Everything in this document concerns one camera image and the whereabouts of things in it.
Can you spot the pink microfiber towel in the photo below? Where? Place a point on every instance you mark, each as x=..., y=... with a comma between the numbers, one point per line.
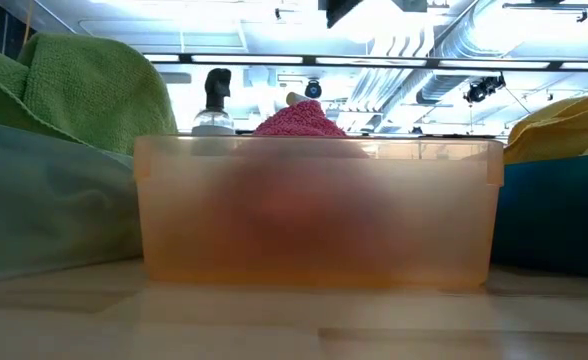
x=299, y=122

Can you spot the green microfiber towel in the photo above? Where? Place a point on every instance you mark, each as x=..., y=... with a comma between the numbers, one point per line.
x=89, y=85

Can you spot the yellow microfiber towel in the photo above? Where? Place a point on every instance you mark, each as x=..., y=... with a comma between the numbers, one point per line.
x=559, y=130

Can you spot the orange translucent plastic bin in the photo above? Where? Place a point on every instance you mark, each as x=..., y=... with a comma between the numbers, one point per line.
x=319, y=215

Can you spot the spray bottle with white trigger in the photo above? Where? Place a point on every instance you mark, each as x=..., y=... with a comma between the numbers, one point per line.
x=294, y=97

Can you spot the spray bottle with grey trigger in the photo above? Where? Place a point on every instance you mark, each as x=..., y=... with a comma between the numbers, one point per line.
x=216, y=87

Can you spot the overhead light bar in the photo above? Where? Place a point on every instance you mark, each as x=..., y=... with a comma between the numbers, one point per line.
x=309, y=60

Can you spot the black ceiling-mounted device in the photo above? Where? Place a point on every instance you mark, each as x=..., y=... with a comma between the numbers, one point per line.
x=481, y=89

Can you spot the clear plastic bin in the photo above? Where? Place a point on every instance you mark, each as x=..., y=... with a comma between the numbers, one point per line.
x=49, y=205

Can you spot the teal plastic bin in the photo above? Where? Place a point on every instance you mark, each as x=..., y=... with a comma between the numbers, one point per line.
x=559, y=215

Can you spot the black overhead camera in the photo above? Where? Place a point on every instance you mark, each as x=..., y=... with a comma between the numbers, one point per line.
x=313, y=90

